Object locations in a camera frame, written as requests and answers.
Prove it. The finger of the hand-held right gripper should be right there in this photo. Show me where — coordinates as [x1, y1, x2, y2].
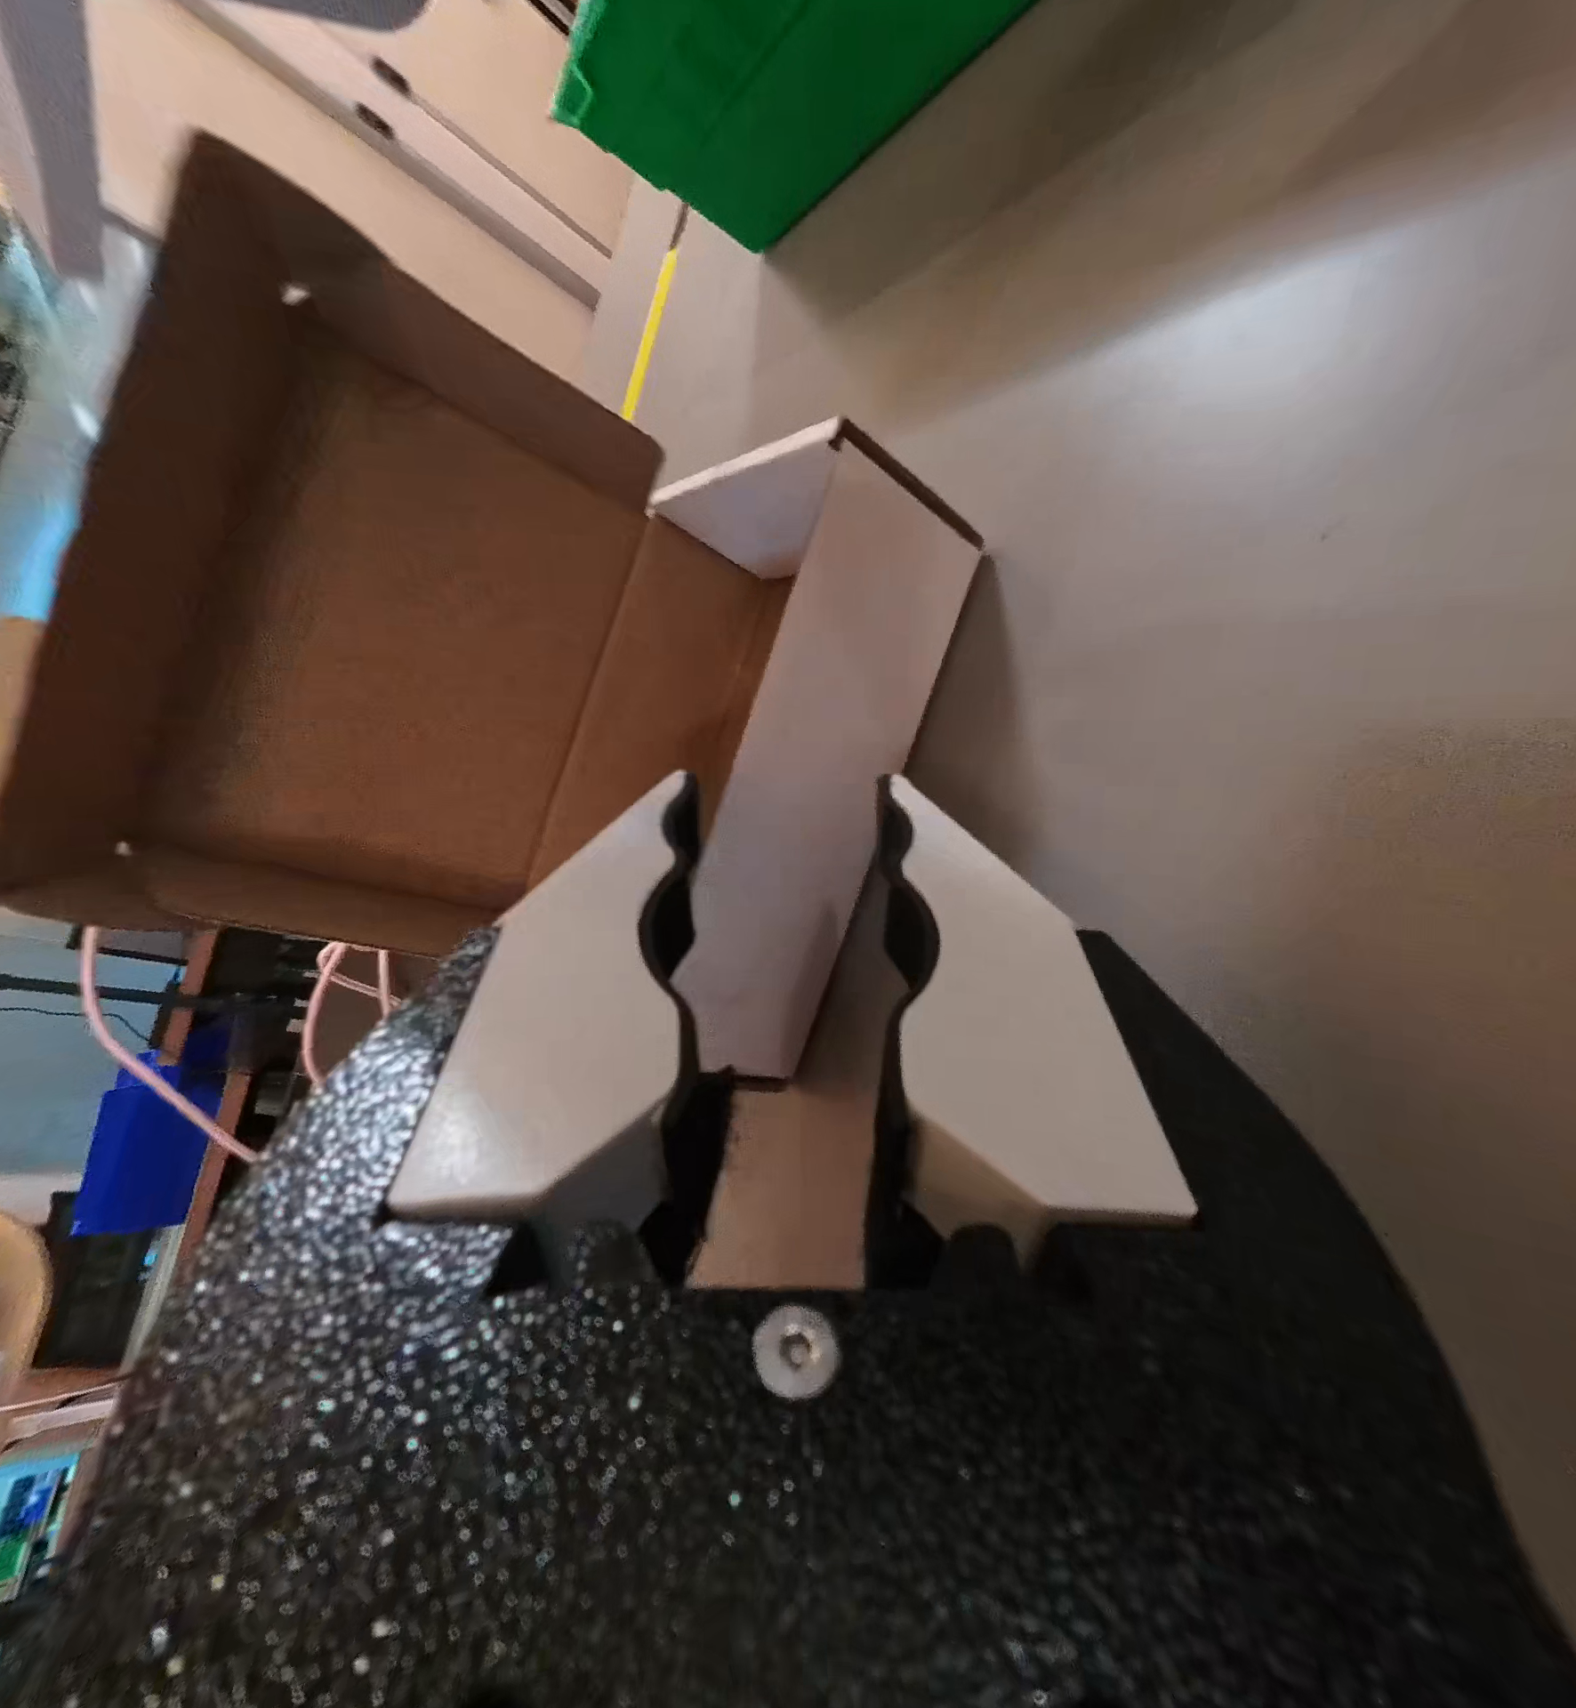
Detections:
[0, 0, 112, 279]

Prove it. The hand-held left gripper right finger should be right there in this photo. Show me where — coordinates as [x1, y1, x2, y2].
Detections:
[883, 772, 1197, 1268]

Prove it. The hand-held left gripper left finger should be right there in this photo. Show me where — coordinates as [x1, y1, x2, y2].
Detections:
[387, 770, 703, 1259]

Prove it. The white cardboard mailer box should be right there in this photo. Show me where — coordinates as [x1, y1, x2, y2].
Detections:
[0, 128, 987, 1291]

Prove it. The green plastic bin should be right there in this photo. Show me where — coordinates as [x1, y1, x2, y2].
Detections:
[548, 0, 1046, 252]

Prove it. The white door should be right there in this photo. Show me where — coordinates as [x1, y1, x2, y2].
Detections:
[376, 0, 638, 252]
[178, 0, 604, 311]

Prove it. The blue plastic bin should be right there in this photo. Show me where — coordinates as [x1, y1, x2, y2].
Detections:
[70, 1022, 267, 1239]

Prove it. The computer monitor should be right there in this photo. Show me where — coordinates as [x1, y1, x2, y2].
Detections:
[0, 1447, 83, 1619]

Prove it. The pink braided cable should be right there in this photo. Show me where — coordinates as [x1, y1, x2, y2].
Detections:
[73, 924, 403, 1164]

